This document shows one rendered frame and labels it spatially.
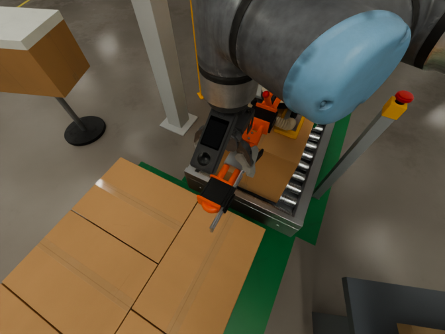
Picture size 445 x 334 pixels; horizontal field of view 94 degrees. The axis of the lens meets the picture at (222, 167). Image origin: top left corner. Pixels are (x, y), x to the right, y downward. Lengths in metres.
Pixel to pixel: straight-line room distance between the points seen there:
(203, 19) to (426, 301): 1.12
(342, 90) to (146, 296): 1.09
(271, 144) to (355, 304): 0.66
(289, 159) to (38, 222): 1.98
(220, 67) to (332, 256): 1.69
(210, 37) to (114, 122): 2.34
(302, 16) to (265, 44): 0.03
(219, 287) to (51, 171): 1.89
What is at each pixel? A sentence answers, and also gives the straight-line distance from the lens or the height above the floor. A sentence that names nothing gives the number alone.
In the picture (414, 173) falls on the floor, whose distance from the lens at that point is 2.59.
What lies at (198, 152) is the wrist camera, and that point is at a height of 1.35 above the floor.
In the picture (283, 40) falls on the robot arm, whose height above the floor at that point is 1.56.
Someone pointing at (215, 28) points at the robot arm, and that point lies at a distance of 0.26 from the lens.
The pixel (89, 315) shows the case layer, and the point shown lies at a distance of 1.24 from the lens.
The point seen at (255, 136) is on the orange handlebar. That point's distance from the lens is 0.73.
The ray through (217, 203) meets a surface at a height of 1.10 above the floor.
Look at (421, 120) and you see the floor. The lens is 3.16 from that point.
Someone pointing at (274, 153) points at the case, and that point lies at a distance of 0.88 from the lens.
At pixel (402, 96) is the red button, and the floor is 1.04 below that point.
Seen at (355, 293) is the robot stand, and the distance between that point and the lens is 1.02.
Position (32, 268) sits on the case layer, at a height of 0.54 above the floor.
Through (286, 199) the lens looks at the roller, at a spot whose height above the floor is 0.55.
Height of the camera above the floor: 1.64
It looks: 58 degrees down
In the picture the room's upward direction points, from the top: straight up
